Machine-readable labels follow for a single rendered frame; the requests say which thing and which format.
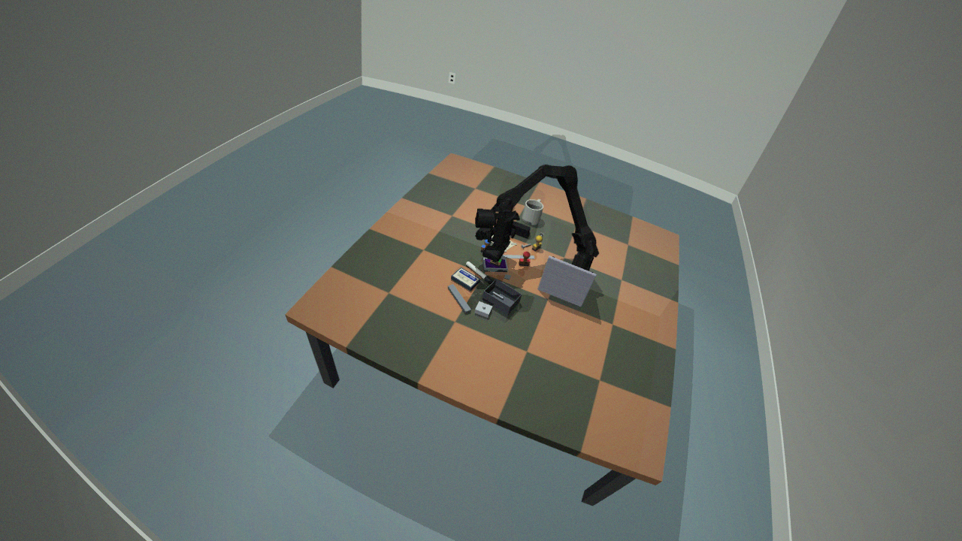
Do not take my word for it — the blue stamp pad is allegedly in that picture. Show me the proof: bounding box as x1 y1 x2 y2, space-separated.
451 267 480 291

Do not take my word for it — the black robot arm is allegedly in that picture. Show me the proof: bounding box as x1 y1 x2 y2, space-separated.
475 165 599 271

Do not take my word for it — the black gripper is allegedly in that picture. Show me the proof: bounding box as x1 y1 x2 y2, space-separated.
483 226 516 262

